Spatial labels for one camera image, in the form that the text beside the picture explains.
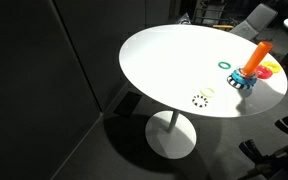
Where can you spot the orange stacking post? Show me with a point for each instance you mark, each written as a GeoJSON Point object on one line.
{"type": "Point", "coordinates": [260, 52]}

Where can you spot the grey chair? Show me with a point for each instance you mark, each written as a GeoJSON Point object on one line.
{"type": "Point", "coordinates": [255, 22]}

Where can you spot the white round table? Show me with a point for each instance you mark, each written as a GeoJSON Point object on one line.
{"type": "Point", "coordinates": [186, 67]}

